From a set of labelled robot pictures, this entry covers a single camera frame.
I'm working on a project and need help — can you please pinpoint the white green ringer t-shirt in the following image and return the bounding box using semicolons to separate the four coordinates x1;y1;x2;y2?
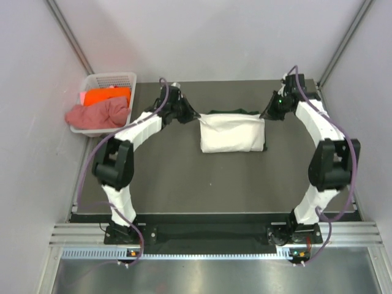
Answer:
198;108;266;153

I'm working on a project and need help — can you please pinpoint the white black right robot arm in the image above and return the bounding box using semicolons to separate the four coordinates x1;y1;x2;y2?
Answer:
260;73;361;246

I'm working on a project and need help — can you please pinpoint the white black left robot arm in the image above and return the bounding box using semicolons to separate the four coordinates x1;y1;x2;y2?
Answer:
92;83;200;245

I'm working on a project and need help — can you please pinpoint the pink crumpled t-shirt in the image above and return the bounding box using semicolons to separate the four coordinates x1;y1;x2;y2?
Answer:
65;97;130;130

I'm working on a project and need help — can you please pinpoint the white plastic laundry basket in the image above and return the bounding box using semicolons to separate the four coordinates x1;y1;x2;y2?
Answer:
65;72;137;137

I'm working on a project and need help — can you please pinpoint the orange folded t-shirt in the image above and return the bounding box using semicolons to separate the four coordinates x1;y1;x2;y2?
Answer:
83;87;132;106

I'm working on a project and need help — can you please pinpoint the light pink garment in basket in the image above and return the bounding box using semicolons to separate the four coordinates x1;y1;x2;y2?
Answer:
79;91;86;105

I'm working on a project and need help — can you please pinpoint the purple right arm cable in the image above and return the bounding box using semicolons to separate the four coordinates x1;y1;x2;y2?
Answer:
287;64;359;266

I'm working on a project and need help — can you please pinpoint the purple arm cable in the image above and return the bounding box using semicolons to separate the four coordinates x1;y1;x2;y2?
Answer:
287;64;359;266
76;78;171;267

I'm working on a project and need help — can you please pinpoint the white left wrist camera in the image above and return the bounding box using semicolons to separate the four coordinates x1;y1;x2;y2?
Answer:
171;82;181;89

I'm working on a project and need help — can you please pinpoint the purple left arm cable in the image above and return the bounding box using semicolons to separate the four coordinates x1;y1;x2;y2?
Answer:
76;78;171;267

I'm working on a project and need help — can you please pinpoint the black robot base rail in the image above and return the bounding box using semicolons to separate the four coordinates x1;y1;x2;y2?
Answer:
104;211;325;255

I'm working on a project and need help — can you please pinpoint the grey slotted cable duct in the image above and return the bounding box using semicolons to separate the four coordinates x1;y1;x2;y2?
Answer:
61;246;310;261

